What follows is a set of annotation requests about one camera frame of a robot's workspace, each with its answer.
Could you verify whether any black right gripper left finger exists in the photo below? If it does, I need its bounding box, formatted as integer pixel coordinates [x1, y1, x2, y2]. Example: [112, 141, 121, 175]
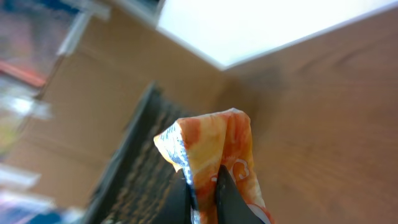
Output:
[152, 169, 192, 224]

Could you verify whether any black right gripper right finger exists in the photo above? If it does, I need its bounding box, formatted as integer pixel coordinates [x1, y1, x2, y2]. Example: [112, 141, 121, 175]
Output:
[215, 165, 264, 224]

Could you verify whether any dark grey plastic basket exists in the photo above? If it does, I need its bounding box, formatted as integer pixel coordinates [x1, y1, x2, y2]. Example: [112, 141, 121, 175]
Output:
[81, 83, 192, 224]

